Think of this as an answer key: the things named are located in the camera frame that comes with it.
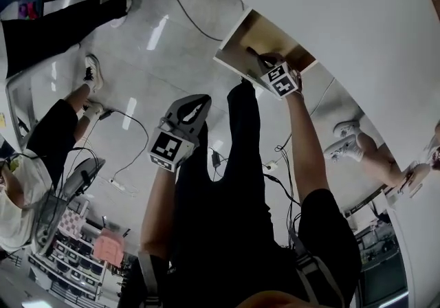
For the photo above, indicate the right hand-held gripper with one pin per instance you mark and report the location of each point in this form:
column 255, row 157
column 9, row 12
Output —
column 282, row 80

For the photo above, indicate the checkered board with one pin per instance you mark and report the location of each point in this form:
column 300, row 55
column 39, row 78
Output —
column 71, row 222

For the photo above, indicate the black power adapter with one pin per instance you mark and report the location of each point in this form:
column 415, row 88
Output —
column 216, row 159

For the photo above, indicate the person's black shirt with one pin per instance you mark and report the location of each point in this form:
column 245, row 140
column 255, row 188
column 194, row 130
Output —
column 275, row 258

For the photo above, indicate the person's right forearm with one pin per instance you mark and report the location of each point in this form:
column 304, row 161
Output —
column 304, row 148

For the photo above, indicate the person's black trousers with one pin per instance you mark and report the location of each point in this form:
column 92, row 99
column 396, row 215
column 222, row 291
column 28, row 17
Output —
column 240, row 148

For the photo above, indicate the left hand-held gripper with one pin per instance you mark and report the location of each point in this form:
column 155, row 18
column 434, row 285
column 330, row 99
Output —
column 169, row 146

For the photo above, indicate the person's left forearm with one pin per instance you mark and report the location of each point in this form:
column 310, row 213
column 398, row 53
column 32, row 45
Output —
column 156, row 210

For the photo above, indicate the white desk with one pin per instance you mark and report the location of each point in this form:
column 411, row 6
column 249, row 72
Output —
column 361, row 31

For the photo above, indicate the white power strip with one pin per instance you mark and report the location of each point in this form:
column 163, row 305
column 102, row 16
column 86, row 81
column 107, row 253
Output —
column 270, row 165
column 117, row 184

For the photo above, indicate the pink paper sheet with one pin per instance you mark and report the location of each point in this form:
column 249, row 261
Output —
column 108, row 250

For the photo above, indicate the rack of storage bins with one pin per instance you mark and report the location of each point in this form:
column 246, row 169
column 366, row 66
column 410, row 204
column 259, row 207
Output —
column 68, row 265

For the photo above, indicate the white drawer with wooden bottom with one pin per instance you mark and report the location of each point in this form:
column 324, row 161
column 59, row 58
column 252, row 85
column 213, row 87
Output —
column 254, row 38

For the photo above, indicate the person's right hand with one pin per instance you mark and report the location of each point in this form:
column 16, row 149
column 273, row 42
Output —
column 299, row 82

